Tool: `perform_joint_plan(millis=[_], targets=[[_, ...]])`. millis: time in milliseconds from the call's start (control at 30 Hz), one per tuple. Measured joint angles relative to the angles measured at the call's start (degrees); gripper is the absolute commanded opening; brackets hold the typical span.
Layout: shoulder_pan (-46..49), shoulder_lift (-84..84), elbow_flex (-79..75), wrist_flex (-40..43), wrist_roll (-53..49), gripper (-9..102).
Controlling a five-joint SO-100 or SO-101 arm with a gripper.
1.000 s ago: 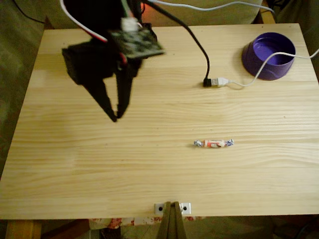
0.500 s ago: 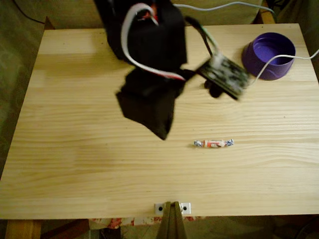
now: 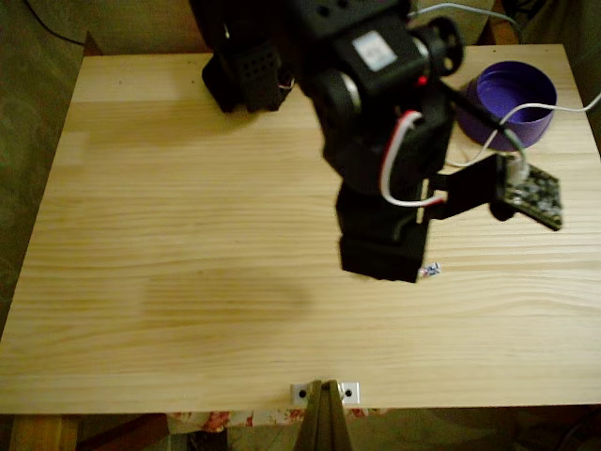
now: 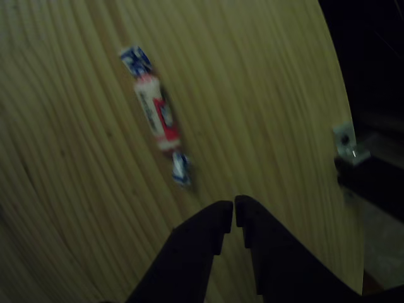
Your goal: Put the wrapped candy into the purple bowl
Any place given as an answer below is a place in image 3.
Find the green camera circuit board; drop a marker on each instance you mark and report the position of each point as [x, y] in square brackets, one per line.
[535, 195]

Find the purple plastic bowl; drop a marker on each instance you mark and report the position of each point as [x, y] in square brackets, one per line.
[507, 84]

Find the candy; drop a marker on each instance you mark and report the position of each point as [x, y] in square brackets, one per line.
[431, 269]

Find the floral cloth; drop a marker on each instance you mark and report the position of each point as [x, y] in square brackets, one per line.
[216, 419]

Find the silver metal bracket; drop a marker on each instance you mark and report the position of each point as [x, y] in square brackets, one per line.
[349, 392]

